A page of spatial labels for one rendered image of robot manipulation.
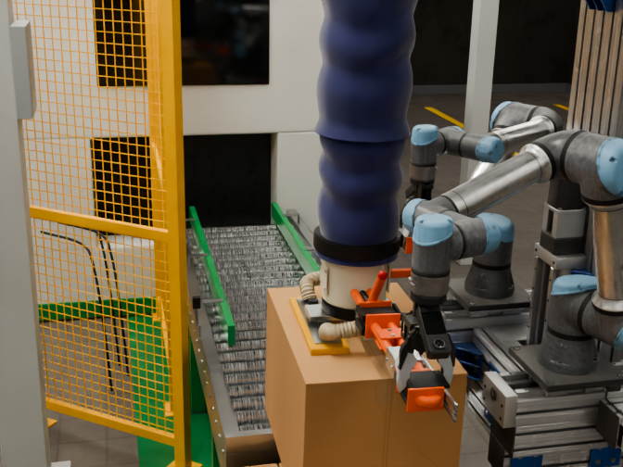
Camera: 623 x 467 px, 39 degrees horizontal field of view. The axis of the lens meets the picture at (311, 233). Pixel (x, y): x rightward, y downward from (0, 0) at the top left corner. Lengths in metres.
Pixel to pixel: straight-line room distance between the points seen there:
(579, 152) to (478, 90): 3.73
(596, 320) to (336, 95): 0.81
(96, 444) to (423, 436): 2.02
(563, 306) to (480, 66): 3.56
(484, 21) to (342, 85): 3.60
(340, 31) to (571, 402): 1.09
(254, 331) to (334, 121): 1.61
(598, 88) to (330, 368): 1.01
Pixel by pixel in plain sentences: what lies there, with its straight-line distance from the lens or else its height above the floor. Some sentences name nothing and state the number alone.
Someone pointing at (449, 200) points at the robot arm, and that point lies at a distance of 1.88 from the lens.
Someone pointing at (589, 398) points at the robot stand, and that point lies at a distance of 2.39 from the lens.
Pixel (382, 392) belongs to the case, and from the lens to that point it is 2.15.
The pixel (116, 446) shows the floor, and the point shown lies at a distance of 3.94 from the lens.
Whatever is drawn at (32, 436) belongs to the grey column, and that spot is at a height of 0.28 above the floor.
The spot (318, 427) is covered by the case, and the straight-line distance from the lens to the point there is 2.15.
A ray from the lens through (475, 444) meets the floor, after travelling 3.99.
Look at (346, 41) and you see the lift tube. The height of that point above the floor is 1.83.
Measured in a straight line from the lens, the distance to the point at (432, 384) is 1.79.
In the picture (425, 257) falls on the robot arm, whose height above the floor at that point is 1.49.
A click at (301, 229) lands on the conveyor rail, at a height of 0.59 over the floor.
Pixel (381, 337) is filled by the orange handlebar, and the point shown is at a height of 1.22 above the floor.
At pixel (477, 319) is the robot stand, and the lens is 2.74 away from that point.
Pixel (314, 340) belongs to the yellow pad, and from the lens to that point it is 2.25.
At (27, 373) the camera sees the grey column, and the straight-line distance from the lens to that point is 3.41.
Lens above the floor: 2.06
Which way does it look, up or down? 19 degrees down
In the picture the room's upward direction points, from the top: 1 degrees clockwise
